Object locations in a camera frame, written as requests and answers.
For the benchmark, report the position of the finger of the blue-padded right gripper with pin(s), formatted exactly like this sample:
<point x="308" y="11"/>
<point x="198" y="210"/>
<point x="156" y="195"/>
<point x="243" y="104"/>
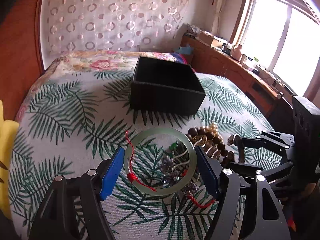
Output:
<point x="274" y="144"/>

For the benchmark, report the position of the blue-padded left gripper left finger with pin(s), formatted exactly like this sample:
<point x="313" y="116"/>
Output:
<point x="98" y="184"/>

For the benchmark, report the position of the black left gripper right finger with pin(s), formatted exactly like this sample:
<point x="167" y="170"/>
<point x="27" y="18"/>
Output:
<point x="221" y="183"/>

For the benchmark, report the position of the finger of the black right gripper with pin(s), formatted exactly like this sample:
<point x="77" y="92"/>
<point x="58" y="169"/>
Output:
<point x="246" y="170"/>

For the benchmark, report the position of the green jade bangle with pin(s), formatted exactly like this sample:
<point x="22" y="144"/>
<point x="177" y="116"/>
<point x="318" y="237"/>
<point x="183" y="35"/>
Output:
<point x="129" y="153"/>

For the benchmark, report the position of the black open jewelry box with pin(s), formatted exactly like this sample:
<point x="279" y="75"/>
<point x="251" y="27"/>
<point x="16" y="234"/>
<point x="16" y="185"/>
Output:
<point x="165" y="86"/>

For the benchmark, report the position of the silver metal bangle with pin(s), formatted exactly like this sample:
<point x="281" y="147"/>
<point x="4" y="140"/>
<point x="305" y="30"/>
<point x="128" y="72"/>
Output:
<point x="237" y="141"/>

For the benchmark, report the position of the wooden side cabinet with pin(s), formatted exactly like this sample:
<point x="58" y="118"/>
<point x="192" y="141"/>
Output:
<point x="210" y="61"/>

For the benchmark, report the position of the crystal flower hair ornament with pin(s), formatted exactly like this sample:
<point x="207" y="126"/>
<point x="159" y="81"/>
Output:
<point x="176" y="176"/>

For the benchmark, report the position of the palm leaf print cloth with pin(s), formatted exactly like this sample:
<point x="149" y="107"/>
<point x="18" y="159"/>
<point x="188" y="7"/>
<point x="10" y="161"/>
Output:
<point x="74" y="121"/>

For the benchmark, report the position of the pink thermos jug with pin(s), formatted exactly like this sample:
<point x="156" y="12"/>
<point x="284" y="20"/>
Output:
<point x="236" y="52"/>

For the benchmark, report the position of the yellow plush toy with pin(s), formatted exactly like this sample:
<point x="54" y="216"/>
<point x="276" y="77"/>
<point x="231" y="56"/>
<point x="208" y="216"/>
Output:
<point x="8" y="133"/>

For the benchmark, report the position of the floral bed quilt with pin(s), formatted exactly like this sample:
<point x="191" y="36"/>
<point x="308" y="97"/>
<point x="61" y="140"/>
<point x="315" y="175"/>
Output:
<point x="99" y="61"/>

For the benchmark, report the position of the cardboard box on cabinet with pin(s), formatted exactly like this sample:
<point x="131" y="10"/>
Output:
<point x="210" y="39"/>

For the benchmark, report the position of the blue cloth by bed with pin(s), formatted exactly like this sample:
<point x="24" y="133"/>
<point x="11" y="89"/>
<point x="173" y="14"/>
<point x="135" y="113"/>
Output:
<point x="187" y="50"/>

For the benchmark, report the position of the pink circle pattern curtain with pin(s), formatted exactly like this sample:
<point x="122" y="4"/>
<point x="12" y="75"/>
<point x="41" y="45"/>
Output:
<point x="129" y="25"/>

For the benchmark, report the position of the window with wooden frame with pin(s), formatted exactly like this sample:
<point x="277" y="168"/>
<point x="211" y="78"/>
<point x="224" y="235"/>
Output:
<point x="283" y="37"/>

